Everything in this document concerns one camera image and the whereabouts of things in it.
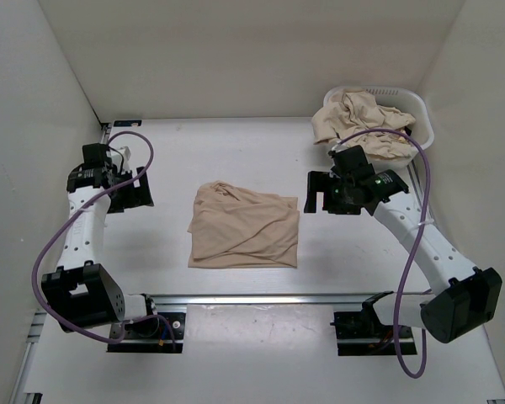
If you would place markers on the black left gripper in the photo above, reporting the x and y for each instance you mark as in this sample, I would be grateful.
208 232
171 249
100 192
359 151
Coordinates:
138 196

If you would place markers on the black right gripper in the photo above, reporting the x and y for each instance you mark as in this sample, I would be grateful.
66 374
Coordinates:
321 182

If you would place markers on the beige trousers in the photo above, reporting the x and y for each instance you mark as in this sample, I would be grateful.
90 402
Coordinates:
234 227

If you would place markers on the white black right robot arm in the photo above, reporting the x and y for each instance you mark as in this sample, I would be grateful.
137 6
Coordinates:
463 297

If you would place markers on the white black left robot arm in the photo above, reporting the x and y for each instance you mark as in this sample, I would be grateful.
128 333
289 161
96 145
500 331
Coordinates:
81 289

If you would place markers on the black corner label sticker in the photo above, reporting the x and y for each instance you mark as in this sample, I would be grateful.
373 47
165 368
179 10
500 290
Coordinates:
127 123

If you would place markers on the beige clothes pile in basket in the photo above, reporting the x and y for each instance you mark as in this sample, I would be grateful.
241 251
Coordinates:
355 111

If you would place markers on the white laundry basket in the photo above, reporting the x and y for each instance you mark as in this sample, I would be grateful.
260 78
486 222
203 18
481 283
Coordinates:
406 101

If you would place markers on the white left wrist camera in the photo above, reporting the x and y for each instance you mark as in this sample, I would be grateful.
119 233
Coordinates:
120 158

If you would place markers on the aluminium right side rail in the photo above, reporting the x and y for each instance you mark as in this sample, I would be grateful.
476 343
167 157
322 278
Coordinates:
418 183

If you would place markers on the aluminium table edge rail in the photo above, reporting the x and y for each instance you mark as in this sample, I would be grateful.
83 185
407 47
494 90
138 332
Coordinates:
261 299

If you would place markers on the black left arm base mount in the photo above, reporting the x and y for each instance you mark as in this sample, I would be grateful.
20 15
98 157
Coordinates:
152 336

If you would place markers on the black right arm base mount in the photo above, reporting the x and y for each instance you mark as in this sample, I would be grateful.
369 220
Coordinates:
361 333

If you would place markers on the aluminium left side rail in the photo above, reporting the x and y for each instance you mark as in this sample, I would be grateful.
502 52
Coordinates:
82 237

